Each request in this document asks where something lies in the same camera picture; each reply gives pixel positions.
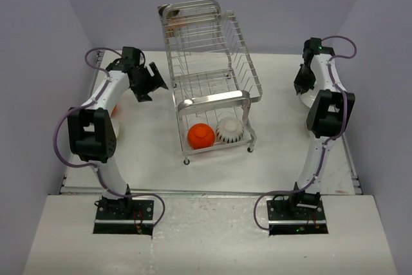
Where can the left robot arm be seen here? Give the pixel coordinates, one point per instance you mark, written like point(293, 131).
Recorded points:
point(91, 132)

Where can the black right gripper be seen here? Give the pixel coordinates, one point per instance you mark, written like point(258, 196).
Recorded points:
point(300, 84)

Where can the stainless steel dish rack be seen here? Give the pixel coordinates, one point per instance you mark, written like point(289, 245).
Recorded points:
point(211, 72)

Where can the orange bowl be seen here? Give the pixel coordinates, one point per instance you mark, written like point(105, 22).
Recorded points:
point(113, 111)
point(200, 136)

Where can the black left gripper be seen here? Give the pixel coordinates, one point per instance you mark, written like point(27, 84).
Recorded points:
point(142, 93)

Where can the metal cutlery holder cup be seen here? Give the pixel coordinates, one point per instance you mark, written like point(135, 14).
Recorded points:
point(171, 15)

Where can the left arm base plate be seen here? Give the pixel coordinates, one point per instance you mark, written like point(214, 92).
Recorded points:
point(124, 216)

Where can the black and white striped bowl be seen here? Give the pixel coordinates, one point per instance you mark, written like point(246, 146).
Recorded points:
point(229, 130)

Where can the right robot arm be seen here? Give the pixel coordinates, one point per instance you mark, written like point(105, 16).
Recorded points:
point(318, 86)

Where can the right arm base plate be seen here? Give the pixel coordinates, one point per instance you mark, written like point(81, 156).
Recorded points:
point(285, 218)

